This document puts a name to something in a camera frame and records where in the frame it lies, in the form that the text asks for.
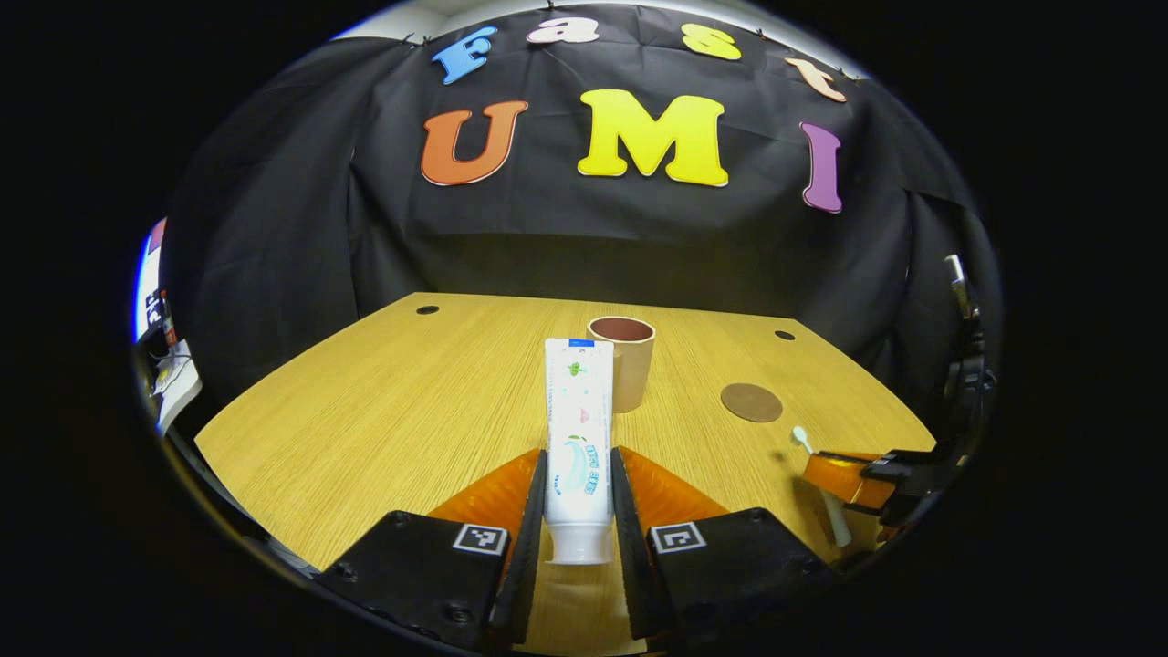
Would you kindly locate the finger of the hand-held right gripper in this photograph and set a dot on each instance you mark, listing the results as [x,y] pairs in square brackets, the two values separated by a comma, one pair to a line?
[844,476]

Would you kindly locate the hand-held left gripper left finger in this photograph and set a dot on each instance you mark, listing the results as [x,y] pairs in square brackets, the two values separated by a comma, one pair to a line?
[531,547]

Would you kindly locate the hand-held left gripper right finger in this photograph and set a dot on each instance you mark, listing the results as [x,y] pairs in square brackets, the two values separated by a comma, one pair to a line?
[628,557]

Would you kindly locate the white toothbrush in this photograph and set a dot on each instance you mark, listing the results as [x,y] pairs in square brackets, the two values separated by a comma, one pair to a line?
[838,525]

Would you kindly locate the brown round coaster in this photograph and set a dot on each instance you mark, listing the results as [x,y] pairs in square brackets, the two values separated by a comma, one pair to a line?
[751,402]

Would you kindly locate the white toothpaste tube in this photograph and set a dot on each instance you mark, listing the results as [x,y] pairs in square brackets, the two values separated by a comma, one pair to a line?
[578,438]

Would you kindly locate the beige cup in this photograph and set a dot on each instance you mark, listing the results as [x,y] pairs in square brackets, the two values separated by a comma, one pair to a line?
[634,374]

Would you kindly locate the white device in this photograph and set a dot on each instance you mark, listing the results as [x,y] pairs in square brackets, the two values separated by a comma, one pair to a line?
[178,388]

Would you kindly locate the black backdrop cloth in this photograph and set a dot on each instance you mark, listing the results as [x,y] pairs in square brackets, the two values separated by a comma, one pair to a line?
[274,255]

